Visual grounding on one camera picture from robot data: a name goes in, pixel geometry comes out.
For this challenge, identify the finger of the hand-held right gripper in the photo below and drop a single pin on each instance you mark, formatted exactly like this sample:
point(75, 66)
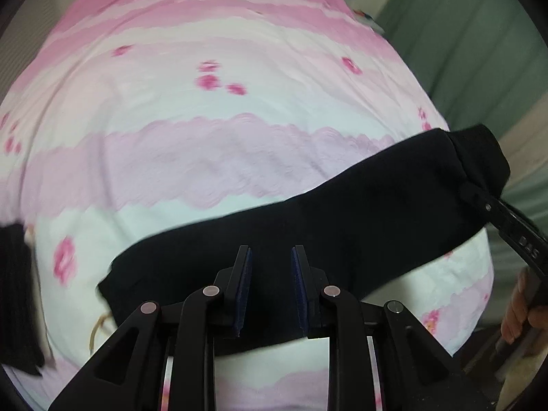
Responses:
point(483, 202)

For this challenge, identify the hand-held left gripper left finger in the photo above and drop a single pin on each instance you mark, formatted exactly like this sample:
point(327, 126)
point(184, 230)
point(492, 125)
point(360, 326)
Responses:
point(243, 291)

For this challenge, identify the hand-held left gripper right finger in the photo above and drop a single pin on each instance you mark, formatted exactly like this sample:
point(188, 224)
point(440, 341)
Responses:
point(299, 291)

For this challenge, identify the black pants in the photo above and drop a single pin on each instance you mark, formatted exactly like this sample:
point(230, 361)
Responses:
point(342, 231)

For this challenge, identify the person's right hand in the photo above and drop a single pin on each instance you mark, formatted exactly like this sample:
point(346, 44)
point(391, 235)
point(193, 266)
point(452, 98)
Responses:
point(513, 317)

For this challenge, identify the green curtain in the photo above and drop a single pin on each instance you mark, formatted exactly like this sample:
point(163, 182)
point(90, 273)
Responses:
point(466, 38)

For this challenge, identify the pink floral bedsheet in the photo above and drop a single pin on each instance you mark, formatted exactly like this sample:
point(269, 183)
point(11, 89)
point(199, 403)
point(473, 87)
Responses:
point(205, 107)

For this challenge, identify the dark cloth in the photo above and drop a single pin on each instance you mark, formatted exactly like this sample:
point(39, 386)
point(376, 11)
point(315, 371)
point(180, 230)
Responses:
point(17, 299)

